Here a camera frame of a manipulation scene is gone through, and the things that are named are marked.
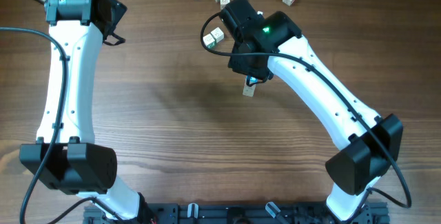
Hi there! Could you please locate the blue letter P block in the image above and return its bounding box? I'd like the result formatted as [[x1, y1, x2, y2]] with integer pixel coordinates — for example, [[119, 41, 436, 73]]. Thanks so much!
[[247, 77, 258, 84]]

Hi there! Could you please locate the red letter A block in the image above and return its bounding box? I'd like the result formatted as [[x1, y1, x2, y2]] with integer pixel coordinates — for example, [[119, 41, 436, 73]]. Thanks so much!
[[243, 77, 256, 97]]

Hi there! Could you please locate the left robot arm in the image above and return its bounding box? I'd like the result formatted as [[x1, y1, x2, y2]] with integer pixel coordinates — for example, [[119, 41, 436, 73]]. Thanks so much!
[[19, 0, 155, 223]]

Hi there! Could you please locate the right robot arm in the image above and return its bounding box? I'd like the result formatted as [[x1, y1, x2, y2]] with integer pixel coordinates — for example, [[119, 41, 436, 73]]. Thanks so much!
[[219, 0, 403, 221]]

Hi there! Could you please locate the white plain wooden block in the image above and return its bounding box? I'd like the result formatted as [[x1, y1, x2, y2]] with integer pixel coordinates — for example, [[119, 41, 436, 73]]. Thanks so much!
[[210, 27, 225, 43]]

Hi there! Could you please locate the white block green side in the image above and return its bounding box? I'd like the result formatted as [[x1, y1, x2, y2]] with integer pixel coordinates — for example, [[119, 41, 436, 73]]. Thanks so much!
[[203, 34, 216, 49]]

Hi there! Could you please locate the white block brown drawing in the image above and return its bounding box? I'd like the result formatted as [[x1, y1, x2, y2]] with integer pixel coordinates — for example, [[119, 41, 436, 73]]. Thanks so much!
[[220, 0, 231, 10]]

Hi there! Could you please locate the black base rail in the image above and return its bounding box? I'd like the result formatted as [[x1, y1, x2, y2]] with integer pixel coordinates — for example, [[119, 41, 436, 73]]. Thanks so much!
[[83, 202, 391, 224]]

